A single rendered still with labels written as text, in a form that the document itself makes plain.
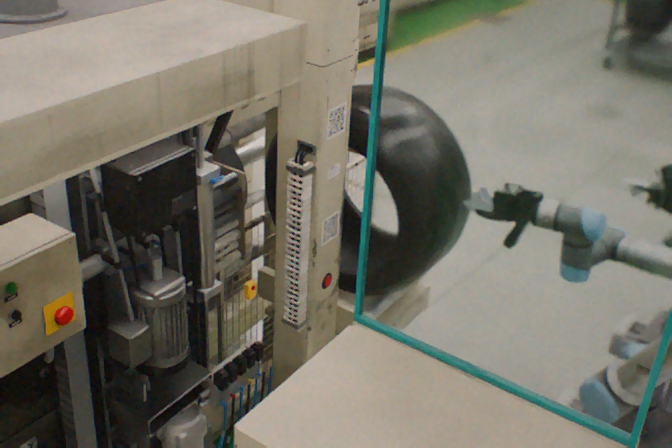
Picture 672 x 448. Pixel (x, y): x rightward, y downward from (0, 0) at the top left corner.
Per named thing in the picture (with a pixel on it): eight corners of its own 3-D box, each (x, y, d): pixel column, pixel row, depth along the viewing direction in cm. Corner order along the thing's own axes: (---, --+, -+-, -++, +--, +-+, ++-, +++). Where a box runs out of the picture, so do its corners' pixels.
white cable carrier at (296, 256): (297, 332, 203) (304, 166, 180) (282, 325, 205) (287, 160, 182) (308, 324, 206) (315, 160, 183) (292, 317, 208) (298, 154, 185)
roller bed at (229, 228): (200, 288, 226) (197, 197, 212) (163, 270, 234) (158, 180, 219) (245, 259, 241) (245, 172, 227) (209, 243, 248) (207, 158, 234)
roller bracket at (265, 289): (370, 350, 214) (373, 321, 209) (257, 296, 233) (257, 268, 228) (377, 344, 216) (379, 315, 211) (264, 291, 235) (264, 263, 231)
